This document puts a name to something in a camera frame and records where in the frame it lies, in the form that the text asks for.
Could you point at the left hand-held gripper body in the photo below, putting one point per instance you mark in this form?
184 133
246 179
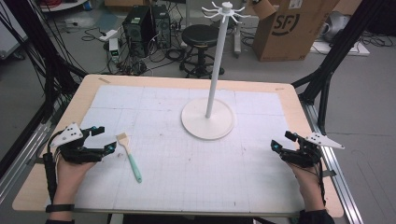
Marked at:
77 151

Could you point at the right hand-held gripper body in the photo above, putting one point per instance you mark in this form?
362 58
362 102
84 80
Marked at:
306 149

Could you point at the white hook stand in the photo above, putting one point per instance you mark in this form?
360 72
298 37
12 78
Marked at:
214 93

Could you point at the person's left hand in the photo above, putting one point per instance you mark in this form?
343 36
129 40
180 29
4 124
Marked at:
72 179

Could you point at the person's right hand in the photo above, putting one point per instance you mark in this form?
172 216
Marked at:
306 186

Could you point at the white grid mat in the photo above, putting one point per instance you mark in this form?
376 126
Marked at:
183 149

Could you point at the small white device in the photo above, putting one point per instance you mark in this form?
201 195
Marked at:
114 49

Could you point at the white power strip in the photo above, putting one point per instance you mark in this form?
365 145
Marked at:
108 34

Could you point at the brown cardboard box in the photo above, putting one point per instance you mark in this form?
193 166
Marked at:
288 29

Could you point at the black computer tower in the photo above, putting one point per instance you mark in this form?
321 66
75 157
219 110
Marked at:
138 29
162 26

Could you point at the black round stool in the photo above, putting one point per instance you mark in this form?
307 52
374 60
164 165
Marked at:
200 46

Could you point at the black metal frame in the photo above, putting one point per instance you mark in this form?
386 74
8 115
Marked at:
40 53
337 59

